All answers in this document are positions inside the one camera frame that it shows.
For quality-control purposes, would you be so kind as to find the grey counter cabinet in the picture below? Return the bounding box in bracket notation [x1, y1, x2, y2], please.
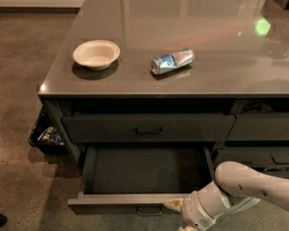
[38, 0, 289, 191]

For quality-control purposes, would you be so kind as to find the white paper bowl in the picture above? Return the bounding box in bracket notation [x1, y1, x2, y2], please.
[72, 40, 120, 70]

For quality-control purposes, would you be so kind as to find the white tan gripper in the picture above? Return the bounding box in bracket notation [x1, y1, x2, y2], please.
[164, 181, 259, 231]

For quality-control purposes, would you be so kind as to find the crushed blue silver can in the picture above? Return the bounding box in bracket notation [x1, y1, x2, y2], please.
[151, 48, 195, 75]

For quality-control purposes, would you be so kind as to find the black bin with trash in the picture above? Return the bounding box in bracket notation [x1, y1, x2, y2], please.
[28, 108, 67, 155]

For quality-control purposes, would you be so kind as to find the grey drawer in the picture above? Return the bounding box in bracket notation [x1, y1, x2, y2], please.
[214, 147, 289, 168]
[67, 145, 213, 217]
[227, 114, 289, 141]
[62, 114, 235, 142]
[264, 168, 289, 178]

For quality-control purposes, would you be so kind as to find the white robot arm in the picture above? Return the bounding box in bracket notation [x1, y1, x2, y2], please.
[164, 161, 289, 231]

